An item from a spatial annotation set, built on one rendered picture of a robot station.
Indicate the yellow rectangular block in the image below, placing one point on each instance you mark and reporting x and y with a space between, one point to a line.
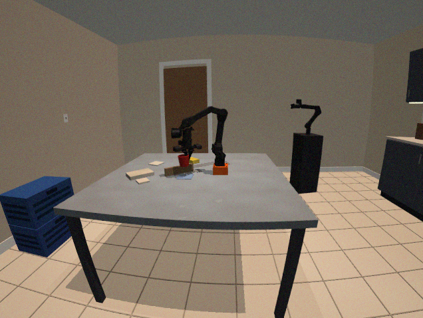
194 160

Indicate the light brown wooden plank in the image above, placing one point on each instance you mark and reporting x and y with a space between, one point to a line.
178 170

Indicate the beige flat square tile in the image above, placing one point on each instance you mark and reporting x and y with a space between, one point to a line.
156 163

